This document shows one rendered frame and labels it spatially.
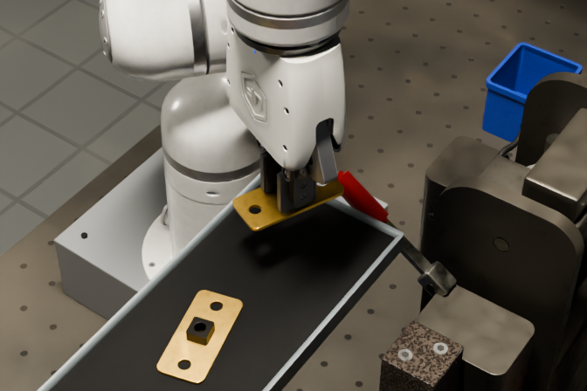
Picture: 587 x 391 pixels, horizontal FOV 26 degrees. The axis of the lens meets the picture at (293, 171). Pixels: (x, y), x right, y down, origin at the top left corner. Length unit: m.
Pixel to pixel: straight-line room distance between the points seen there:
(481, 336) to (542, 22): 1.03
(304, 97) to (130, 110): 2.08
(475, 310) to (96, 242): 0.59
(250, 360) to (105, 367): 0.11
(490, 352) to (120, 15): 0.46
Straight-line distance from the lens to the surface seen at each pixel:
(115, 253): 1.53
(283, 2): 0.82
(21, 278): 1.65
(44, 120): 2.93
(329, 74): 0.86
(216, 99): 1.31
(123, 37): 1.21
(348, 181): 1.09
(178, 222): 1.42
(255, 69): 0.88
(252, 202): 0.99
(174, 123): 1.32
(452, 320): 1.09
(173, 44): 1.21
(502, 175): 1.11
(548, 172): 1.07
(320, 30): 0.84
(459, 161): 1.23
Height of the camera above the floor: 1.92
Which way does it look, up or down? 44 degrees down
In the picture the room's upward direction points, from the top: straight up
